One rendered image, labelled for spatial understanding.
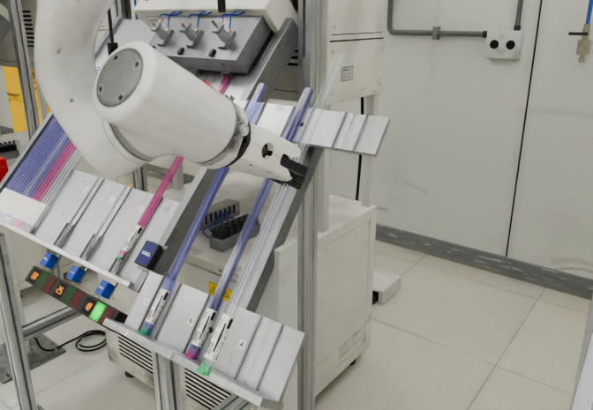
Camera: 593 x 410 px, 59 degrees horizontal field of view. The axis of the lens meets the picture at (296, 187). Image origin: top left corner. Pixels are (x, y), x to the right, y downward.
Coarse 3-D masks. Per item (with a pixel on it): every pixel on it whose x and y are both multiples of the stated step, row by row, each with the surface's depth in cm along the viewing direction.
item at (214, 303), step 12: (300, 108) 94; (300, 120) 94; (288, 132) 93; (264, 180) 91; (264, 192) 90; (252, 216) 89; (252, 228) 89; (240, 240) 88; (240, 252) 87; (228, 264) 86; (228, 276) 85; (216, 288) 85; (216, 300) 84; (192, 348) 82
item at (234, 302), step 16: (336, 64) 81; (336, 80) 80; (320, 96) 79; (320, 112) 78; (304, 128) 78; (304, 144) 77; (288, 192) 75; (272, 208) 74; (272, 224) 73; (256, 240) 73; (256, 256) 72; (240, 288) 70; (208, 368) 68
